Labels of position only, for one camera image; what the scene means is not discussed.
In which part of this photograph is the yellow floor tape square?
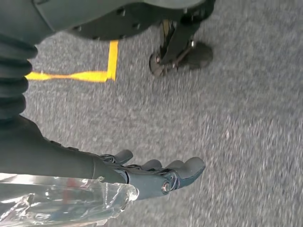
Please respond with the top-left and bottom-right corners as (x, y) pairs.
(25, 40), (119, 83)

